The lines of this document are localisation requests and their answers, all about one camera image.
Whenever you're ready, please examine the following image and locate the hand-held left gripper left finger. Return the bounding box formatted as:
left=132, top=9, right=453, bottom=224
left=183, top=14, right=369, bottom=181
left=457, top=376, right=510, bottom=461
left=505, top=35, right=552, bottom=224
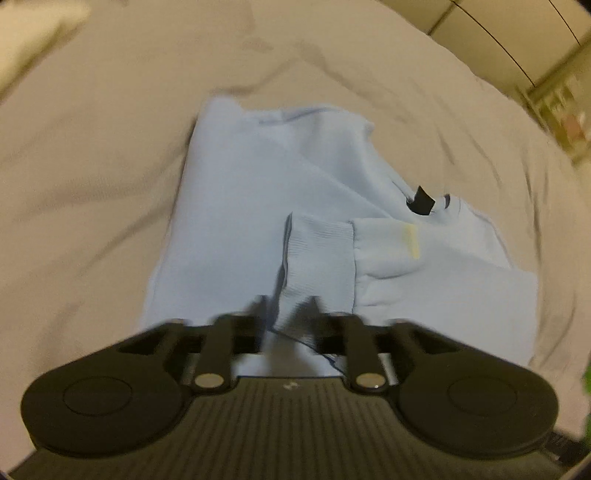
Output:
left=117, top=295, right=269, bottom=394

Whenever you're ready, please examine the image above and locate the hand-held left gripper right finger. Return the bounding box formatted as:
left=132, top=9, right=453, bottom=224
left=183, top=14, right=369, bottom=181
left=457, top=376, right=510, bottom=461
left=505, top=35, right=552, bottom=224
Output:
left=298, top=296, right=446, bottom=395

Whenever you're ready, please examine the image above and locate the light blue sweatshirt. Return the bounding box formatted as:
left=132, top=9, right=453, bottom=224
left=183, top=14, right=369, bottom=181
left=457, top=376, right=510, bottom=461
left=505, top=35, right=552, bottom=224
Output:
left=139, top=96, right=540, bottom=378

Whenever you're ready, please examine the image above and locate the beige bed sheet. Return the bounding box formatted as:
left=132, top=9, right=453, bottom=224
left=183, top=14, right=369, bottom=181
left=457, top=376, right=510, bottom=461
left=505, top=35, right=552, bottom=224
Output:
left=0, top=0, right=591, bottom=467

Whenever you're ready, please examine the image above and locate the cluttered shelf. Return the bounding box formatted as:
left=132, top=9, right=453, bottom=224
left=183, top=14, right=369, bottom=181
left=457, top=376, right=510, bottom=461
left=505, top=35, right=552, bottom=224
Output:
left=522, top=44, right=591, bottom=164

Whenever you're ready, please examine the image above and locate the white wardrobe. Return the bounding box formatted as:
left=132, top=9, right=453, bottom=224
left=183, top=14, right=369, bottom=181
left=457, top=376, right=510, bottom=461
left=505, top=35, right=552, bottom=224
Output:
left=427, top=0, right=585, bottom=90

